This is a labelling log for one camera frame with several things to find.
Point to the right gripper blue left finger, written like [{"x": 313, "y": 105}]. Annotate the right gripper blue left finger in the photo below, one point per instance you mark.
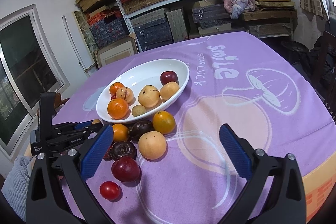
[{"x": 46, "y": 203}]

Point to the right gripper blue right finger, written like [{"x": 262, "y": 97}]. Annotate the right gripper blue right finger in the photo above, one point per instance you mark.
[{"x": 285, "y": 202}]

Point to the small red cherry tomato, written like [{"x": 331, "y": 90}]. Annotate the small red cherry tomato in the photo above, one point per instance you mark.
[{"x": 110, "y": 190}]

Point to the small tan longan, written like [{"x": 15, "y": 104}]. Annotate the small tan longan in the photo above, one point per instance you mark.
[{"x": 138, "y": 110}]

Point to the brown wooden chair left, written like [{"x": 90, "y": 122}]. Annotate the brown wooden chair left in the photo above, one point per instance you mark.
[{"x": 59, "y": 101}]

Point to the orange tomato near plate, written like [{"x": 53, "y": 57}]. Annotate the orange tomato near plate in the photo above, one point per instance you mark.
[{"x": 120, "y": 133}]

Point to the red plum on cloth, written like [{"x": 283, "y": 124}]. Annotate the red plum on cloth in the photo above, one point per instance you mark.
[{"x": 126, "y": 169}]

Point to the large orange mandarin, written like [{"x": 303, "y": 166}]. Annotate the large orange mandarin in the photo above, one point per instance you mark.
[{"x": 117, "y": 108}]

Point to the dark mangosteen front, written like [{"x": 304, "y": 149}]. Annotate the dark mangosteen front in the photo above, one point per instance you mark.
[{"x": 123, "y": 149}]

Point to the small red cherry tomato plate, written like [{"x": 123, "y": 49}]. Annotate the small red cherry tomato plate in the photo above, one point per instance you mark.
[{"x": 113, "y": 97}]

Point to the small orange mandarin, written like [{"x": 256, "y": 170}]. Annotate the small orange mandarin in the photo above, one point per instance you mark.
[{"x": 114, "y": 87}]

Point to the dark purple mangosteen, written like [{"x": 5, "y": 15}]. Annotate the dark purple mangosteen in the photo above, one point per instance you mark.
[{"x": 140, "y": 128}]

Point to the speckled yellow pepino melon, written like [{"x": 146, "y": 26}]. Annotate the speckled yellow pepino melon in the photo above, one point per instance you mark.
[{"x": 126, "y": 94}]

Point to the pale yellow round pear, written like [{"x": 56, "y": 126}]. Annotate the pale yellow round pear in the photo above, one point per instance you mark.
[{"x": 152, "y": 145}]

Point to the large pale yellow pear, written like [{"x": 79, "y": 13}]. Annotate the large pale yellow pear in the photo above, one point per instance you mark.
[{"x": 149, "y": 96}]

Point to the orange yellow tomato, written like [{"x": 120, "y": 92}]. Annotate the orange yellow tomato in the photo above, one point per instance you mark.
[{"x": 163, "y": 122}]

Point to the purple printed tablecloth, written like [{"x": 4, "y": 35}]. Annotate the purple printed tablecloth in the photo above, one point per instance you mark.
[{"x": 235, "y": 79}]

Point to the cardboard framed box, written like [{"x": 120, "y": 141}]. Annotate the cardboard framed box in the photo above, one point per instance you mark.
[{"x": 116, "y": 51}]

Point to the yellow apricot fruit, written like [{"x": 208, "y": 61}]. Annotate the yellow apricot fruit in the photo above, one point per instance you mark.
[{"x": 168, "y": 90}]

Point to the dark red plum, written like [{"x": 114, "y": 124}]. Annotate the dark red plum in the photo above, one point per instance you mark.
[{"x": 168, "y": 76}]

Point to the pink crumpled cloth bundle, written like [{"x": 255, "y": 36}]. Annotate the pink crumpled cloth bundle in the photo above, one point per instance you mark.
[{"x": 236, "y": 7}]

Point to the window with white frame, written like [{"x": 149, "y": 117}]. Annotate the window with white frame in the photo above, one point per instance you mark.
[{"x": 28, "y": 68}]

